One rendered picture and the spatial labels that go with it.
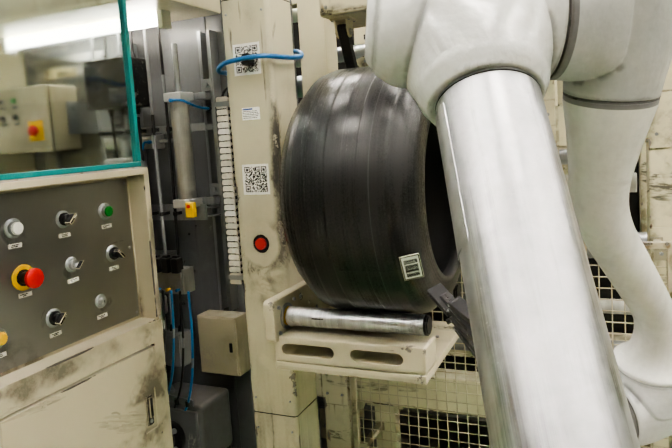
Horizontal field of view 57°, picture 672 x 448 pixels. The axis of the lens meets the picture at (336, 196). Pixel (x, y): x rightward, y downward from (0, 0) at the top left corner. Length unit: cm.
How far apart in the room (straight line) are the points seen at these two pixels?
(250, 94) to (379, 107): 41
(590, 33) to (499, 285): 29
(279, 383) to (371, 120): 74
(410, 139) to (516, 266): 75
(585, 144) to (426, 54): 23
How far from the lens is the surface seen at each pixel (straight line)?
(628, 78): 70
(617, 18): 68
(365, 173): 117
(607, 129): 72
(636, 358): 99
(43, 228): 139
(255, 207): 153
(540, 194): 51
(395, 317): 135
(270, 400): 165
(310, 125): 126
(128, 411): 155
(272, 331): 144
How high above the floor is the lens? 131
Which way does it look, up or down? 6 degrees down
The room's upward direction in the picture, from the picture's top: 4 degrees counter-clockwise
